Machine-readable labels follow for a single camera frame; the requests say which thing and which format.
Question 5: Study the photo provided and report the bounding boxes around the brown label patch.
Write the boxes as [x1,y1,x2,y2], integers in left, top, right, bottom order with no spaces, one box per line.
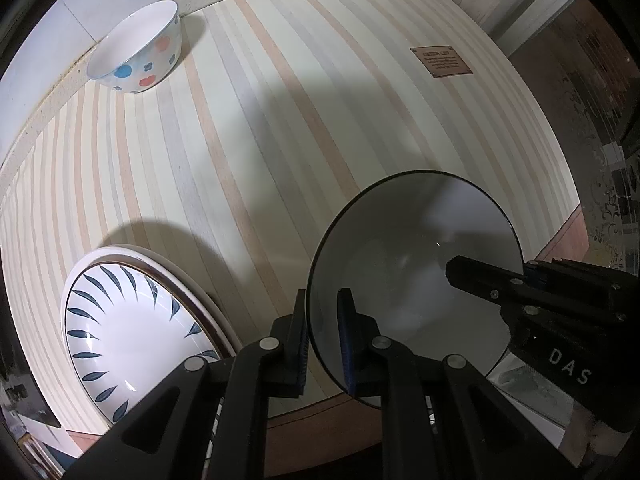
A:
[410,46,473,79]

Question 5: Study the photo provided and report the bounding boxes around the person's right forearm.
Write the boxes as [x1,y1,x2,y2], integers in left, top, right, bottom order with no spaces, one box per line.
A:
[587,417,618,461]

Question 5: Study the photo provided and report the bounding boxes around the white plate with blue strokes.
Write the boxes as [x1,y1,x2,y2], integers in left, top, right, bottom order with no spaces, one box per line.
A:
[61,258,223,423]

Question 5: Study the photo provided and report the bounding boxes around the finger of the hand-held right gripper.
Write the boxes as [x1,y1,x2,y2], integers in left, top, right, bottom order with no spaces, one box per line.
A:
[525,258,640,331]
[445,255,606,337]

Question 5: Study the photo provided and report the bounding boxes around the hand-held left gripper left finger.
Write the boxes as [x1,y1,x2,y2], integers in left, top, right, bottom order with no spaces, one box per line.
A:
[62,287,308,480]

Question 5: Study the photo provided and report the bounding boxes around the striped tablecloth with cat print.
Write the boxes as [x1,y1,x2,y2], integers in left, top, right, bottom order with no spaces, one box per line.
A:
[0,0,586,466]

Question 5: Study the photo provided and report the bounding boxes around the white bowl with coloured dots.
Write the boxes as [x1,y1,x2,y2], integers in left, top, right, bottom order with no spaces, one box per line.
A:
[87,0,182,94]

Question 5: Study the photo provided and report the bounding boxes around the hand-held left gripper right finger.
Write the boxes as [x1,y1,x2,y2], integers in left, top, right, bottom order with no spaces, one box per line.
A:
[337,288,566,480]

